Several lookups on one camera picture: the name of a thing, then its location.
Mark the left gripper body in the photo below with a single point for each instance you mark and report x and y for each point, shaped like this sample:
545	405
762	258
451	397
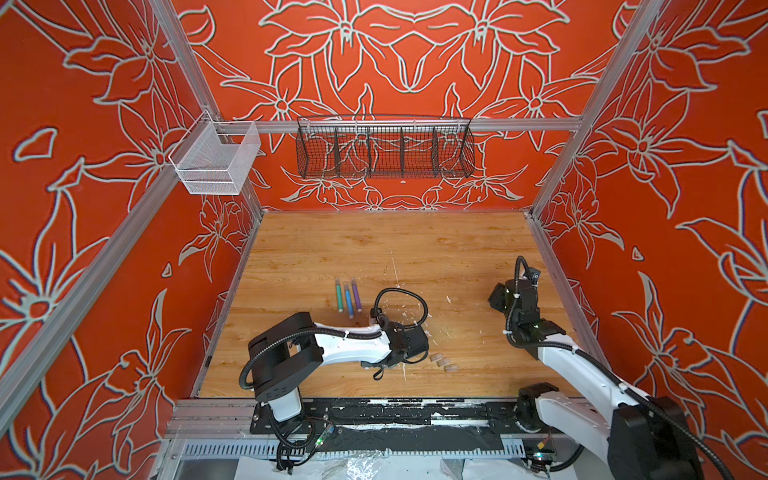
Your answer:
417	342

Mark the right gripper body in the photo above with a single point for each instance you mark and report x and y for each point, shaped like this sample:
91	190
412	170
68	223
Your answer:
501	298

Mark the purple pen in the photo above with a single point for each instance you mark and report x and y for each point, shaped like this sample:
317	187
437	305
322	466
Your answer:
356	295

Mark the blue pen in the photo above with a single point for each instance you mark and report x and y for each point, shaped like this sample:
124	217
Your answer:
348	301

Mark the green pen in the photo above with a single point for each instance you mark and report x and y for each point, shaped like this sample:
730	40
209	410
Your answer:
339	295

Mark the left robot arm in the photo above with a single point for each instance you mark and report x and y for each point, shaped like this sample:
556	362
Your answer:
288	353

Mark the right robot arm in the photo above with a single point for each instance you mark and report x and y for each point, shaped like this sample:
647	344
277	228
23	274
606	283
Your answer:
636	435

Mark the clear plastic bin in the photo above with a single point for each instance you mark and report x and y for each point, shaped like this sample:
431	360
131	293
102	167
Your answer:
208	163

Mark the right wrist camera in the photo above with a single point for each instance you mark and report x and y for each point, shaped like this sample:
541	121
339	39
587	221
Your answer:
533	275

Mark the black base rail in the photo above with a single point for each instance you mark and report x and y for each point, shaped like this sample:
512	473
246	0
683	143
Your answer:
494	414

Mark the black wire basket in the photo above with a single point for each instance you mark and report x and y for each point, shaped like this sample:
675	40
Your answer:
365	146

